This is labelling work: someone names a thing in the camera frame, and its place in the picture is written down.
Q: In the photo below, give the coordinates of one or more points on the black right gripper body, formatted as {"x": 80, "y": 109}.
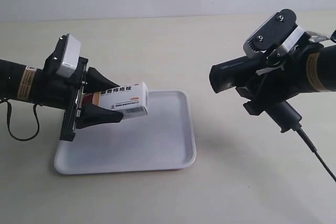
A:
{"x": 267, "y": 90}

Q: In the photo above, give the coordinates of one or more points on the black handheld barcode scanner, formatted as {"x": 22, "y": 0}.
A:
{"x": 235, "y": 73}

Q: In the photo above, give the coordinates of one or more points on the white plastic tray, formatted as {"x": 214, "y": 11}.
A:
{"x": 162, "y": 140}

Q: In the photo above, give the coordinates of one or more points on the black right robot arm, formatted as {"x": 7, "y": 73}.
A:
{"x": 311, "y": 69}

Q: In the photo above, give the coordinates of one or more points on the white red medicine box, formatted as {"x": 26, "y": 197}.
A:
{"x": 132, "y": 100}

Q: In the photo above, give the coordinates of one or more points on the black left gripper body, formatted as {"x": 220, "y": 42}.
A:
{"x": 52, "y": 90}

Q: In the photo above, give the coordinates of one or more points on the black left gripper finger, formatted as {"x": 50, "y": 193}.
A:
{"x": 92, "y": 115}
{"x": 96, "y": 82}

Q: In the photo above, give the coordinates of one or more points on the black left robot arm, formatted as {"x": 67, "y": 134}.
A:
{"x": 17, "y": 84}

